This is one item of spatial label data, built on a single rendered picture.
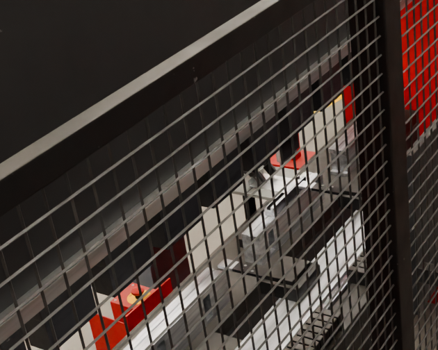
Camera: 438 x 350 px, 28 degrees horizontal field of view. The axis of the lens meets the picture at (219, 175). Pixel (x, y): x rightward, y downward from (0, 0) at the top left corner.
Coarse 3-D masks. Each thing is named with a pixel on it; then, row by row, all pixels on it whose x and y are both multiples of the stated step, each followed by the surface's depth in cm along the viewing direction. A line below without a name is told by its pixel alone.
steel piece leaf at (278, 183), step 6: (264, 174) 267; (252, 180) 263; (276, 180) 263; (282, 180) 262; (288, 180) 262; (252, 186) 261; (264, 186) 260; (270, 186) 260; (276, 186) 259; (282, 186) 259
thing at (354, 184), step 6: (360, 180) 249; (300, 186) 257; (306, 186) 256; (312, 186) 256; (324, 186) 255; (336, 186) 254; (348, 186) 247; (354, 186) 246; (360, 186) 246; (324, 192) 253; (336, 192) 251; (348, 192) 244; (354, 192) 243; (348, 198) 244; (354, 204) 244
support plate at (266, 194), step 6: (276, 168) 270; (276, 174) 266; (288, 174) 265; (294, 174) 265; (246, 180) 266; (240, 186) 263; (246, 186) 262; (234, 192) 261; (240, 192) 260; (258, 192) 258; (264, 192) 257; (270, 192) 257; (276, 192) 256; (258, 198) 257; (264, 198) 256; (270, 198) 254
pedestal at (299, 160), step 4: (300, 152) 469; (308, 152) 472; (312, 152) 472; (272, 156) 474; (296, 156) 465; (300, 156) 469; (304, 156) 469; (308, 156) 468; (272, 160) 470; (276, 160) 469; (292, 160) 466; (296, 160) 466; (300, 160) 465; (304, 160) 464; (272, 164) 466; (276, 164) 465; (288, 164) 463; (292, 164) 463; (296, 164) 462; (300, 164) 462; (288, 168) 462; (292, 168) 460
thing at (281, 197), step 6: (300, 180) 261; (294, 186) 258; (288, 192) 256; (294, 192) 258; (276, 198) 254; (282, 198) 253; (288, 198) 256; (270, 204) 252; (276, 204) 250; (282, 204) 253; (270, 210) 250; (270, 216) 251
